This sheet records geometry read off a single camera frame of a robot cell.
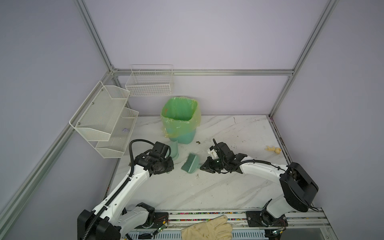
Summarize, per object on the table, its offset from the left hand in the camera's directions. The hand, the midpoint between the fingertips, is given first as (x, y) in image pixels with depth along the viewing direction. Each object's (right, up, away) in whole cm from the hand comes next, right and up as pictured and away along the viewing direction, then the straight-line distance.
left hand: (169, 167), depth 78 cm
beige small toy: (+69, +7, +20) cm, 72 cm away
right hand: (+16, -1, +3) cm, 16 cm away
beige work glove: (+24, -28, -7) cm, 37 cm away
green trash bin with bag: (+3, +29, +29) cm, 41 cm away
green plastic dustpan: (+2, +7, +6) cm, 10 cm away
